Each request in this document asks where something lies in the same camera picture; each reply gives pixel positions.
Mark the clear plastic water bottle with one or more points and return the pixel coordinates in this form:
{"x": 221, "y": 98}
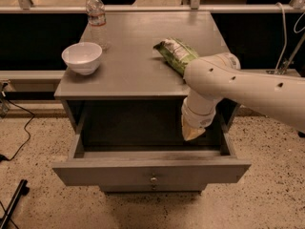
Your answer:
{"x": 97, "y": 22}

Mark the green chip bag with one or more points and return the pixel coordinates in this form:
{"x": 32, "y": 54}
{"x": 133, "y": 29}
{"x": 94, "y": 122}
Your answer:
{"x": 176, "y": 53}

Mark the grey top drawer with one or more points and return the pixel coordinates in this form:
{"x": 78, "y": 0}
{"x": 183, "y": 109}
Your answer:
{"x": 114, "y": 148}

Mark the grey wooden drawer cabinet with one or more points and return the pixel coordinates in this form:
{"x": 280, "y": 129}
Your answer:
{"x": 133, "y": 77}

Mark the grey drawer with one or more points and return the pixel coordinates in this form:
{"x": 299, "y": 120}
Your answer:
{"x": 152, "y": 188}
{"x": 114, "y": 148}

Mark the black stand leg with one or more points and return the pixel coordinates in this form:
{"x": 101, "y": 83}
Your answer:
{"x": 21, "y": 190}

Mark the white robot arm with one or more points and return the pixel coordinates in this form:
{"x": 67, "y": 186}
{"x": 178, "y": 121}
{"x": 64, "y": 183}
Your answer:
{"x": 213, "y": 78}

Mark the grey bottom drawer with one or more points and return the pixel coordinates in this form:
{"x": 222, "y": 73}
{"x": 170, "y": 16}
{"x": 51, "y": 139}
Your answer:
{"x": 152, "y": 188}

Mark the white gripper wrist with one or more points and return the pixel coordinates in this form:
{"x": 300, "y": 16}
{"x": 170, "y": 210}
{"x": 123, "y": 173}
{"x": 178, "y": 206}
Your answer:
{"x": 197, "y": 118}

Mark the white ceramic bowl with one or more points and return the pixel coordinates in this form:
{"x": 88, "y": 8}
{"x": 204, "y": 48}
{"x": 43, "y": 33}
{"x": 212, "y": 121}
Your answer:
{"x": 82, "y": 58}

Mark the metal railing beam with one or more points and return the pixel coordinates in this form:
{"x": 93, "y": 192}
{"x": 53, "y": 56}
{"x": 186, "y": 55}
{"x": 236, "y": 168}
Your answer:
{"x": 210, "y": 8}

